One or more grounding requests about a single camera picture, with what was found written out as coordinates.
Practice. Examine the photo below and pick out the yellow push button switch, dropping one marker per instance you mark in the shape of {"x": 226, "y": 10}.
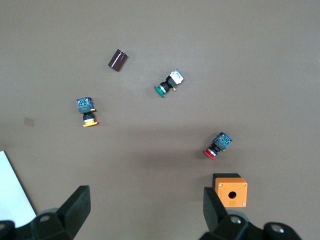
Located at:
{"x": 84, "y": 106}

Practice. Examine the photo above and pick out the green push button switch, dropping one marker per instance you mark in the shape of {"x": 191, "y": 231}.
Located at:
{"x": 170, "y": 81}

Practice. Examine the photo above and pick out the red push button switch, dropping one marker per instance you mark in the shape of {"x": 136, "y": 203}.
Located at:
{"x": 220, "y": 143}

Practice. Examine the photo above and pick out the white drawer cabinet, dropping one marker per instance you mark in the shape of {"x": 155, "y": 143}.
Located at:
{"x": 12, "y": 195}

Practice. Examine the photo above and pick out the dark red cylindrical capacitor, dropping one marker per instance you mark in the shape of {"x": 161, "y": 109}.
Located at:
{"x": 117, "y": 61}

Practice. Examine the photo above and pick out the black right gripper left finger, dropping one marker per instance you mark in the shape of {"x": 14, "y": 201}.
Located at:
{"x": 76, "y": 212}

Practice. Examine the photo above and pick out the orange button enclosure box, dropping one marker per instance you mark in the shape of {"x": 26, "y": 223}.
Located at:
{"x": 231, "y": 185}

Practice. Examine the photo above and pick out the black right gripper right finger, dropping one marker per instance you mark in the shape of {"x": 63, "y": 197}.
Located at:
{"x": 213, "y": 212}

